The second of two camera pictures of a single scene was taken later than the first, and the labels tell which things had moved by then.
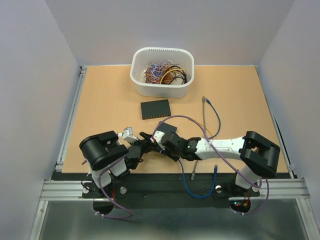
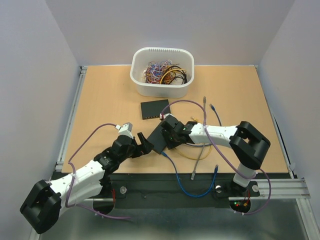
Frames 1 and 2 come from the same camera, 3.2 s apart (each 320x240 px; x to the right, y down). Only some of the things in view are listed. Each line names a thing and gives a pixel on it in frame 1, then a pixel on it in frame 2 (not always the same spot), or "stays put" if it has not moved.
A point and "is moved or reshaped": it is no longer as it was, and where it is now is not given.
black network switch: [155, 109] stays put
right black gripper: [164, 151] to [169, 143]
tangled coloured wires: [164, 72] stays put
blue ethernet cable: [187, 187] is moved or reshaped
